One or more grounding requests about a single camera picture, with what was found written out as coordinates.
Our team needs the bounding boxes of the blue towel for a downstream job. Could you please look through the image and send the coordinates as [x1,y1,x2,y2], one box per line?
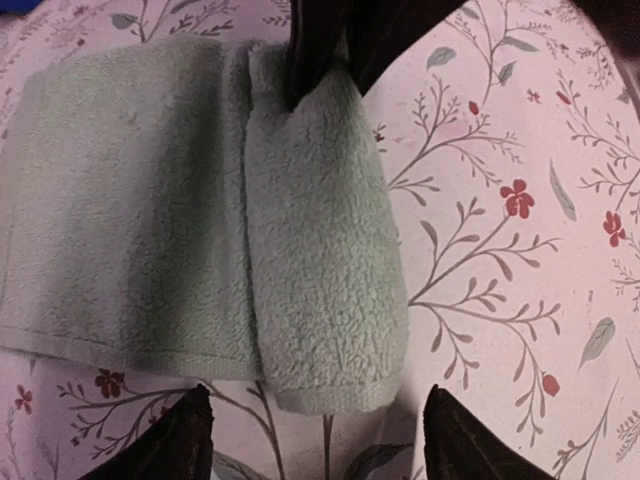
[0,0,42,15]

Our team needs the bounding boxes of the light green towel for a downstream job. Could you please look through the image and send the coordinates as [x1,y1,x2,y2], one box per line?
[1,36,408,415]

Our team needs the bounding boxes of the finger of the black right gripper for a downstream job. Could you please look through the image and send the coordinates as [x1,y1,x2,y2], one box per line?
[347,0,465,94]
[283,0,355,111]

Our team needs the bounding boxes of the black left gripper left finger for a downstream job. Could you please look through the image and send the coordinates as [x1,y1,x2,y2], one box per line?
[81,385,214,480]

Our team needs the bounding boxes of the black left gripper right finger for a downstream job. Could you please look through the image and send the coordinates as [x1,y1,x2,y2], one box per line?
[423,385,552,480]

